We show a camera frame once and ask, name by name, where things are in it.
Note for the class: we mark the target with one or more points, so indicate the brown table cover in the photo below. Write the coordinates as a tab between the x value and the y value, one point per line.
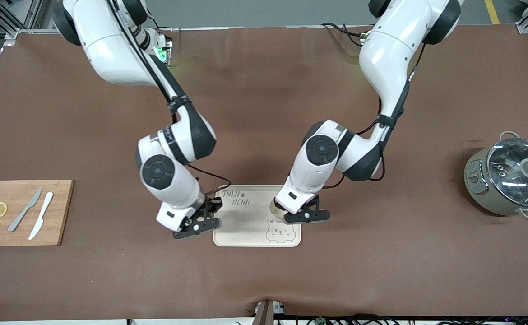
255	280

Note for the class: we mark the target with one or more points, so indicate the grey plastic knife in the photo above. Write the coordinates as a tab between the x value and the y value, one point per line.
22	214

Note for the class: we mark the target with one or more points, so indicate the grey electric cooking pot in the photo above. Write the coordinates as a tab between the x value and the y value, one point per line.
480	189

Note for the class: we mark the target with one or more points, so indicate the bamboo cutting board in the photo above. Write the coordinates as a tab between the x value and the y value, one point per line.
61	212

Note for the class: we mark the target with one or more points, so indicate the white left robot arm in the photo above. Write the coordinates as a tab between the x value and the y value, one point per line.
395	49

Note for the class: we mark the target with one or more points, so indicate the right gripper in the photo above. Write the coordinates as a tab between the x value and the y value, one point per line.
213	204

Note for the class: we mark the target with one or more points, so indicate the white IKEA cup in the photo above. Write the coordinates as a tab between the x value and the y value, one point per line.
276	205

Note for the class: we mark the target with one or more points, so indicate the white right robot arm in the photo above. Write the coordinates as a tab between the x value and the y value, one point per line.
119	49

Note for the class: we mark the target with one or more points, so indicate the cream bear print tray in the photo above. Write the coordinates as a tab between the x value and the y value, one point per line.
250	225

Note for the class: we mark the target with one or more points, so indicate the glass pot lid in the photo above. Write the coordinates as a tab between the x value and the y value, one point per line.
512	176

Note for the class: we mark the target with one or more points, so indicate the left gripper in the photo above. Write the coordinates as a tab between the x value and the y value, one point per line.
277	205

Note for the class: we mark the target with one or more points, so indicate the white plastic knife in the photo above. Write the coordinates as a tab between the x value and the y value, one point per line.
43	212

